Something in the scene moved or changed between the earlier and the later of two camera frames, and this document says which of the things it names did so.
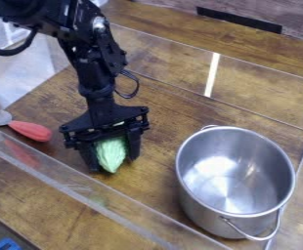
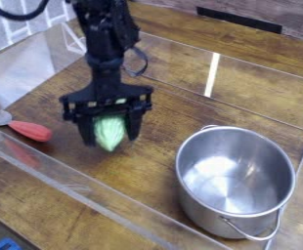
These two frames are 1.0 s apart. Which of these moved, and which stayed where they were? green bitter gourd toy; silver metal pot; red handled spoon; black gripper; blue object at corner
Moved: black gripper; green bitter gourd toy
Stayed: red handled spoon; blue object at corner; silver metal pot
